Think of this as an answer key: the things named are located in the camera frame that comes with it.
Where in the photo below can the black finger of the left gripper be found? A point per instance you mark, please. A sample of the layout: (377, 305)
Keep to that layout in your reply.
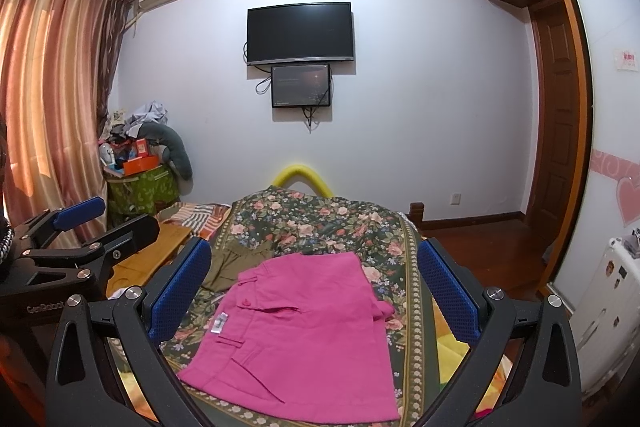
(118, 244)

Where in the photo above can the small black wall monitor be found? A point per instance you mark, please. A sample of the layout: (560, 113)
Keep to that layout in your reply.
(301, 86)

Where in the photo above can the pink striped curtain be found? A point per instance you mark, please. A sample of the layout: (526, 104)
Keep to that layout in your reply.
(58, 61)

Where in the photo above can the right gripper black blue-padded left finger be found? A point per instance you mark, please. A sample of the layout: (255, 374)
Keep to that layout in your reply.
(83, 384)

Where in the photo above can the white appliance with stickers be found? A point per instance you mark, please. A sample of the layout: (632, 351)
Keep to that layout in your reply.
(605, 325)

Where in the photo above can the dark floral bedspread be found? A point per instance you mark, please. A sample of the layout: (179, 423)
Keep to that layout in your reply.
(296, 223)

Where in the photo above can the colourful yellow orange sheet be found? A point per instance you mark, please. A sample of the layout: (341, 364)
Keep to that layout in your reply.
(450, 354)

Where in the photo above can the brown wooden door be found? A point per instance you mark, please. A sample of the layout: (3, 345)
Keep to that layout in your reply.
(564, 128)

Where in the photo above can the green patterned storage box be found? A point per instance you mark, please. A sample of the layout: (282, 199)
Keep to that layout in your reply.
(144, 193)

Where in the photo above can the black wall television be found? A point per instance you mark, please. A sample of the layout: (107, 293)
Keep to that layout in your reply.
(302, 32)

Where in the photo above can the grey plush pillow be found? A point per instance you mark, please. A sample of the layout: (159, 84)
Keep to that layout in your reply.
(174, 153)

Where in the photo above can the pile of clothes on box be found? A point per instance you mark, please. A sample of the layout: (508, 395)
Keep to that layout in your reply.
(118, 139)

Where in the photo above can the orange box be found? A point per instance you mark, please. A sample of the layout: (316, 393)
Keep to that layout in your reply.
(140, 164)

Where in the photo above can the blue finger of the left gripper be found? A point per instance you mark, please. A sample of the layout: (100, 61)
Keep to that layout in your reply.
(65, 219)

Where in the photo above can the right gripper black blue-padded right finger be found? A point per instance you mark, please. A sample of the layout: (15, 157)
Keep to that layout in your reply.
(521, 368)

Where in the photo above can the pink pants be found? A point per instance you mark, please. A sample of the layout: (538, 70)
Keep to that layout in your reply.
(301, 338)

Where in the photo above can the striped blanket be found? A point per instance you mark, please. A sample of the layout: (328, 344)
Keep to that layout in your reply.
(203, 220)

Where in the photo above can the yellow foam tube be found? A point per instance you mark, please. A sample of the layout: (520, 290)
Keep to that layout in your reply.
(286, 175)

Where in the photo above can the white wall socket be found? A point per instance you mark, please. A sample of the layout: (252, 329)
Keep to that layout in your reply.
(455, 198)

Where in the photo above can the white sliding wardrobe door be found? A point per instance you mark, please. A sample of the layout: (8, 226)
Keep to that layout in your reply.
(610, 205)

